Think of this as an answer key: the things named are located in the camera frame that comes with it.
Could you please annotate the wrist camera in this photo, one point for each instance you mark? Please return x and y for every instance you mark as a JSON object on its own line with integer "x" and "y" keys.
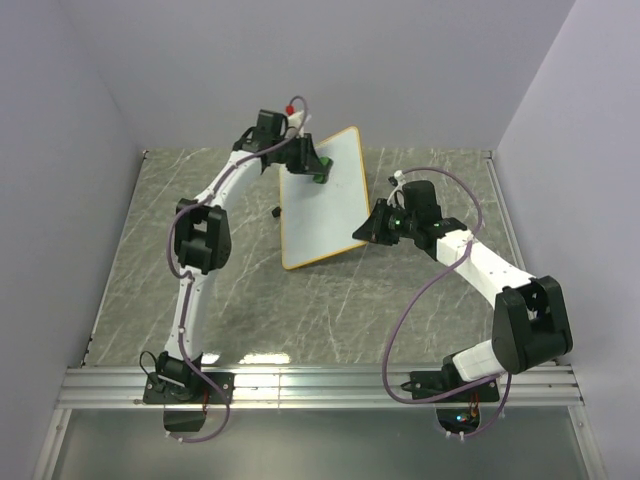
{"x": 273, "y": 126}
{"x": 416, "y": 197}

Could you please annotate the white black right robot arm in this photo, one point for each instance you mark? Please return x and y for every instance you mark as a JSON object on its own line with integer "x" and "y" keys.
{"x": 530, "y": 322}

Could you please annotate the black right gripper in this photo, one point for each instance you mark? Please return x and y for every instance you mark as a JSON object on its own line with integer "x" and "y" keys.
{"x": 373, "y": 230}

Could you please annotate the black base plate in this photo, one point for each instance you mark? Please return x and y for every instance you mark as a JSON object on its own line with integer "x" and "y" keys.
{"x": 217, "y": 390}
{"x": 426, "y": 384}

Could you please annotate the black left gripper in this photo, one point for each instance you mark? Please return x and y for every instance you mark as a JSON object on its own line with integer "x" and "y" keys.
{"x": 309, "y": 162}

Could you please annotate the green whiteboard eraser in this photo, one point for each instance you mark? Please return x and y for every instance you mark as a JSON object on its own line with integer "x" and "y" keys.
{"x": 321, "y": 175}

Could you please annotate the yellow framed whiteboard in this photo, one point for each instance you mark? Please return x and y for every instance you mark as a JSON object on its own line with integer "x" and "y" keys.
{"x": 318, "y": 220}

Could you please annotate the aluminium mounting rail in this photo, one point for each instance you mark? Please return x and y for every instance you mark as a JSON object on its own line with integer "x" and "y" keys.
{"x": 357, "y": 386}

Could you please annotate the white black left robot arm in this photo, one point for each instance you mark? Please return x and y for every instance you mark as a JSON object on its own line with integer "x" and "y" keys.
{"x": 199, "y": 243}

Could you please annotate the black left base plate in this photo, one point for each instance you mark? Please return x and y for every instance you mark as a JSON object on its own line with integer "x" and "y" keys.
{"x": 217, "y": 390}

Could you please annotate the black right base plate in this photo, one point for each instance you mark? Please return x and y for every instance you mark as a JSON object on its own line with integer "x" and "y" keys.
{"x": 426, "y": 384}

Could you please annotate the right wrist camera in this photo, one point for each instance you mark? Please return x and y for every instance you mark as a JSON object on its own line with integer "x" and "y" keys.
{"x": 416, "y": 197}

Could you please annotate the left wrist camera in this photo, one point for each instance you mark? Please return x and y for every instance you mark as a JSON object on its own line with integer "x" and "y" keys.
{"x": 273, "y": 126}

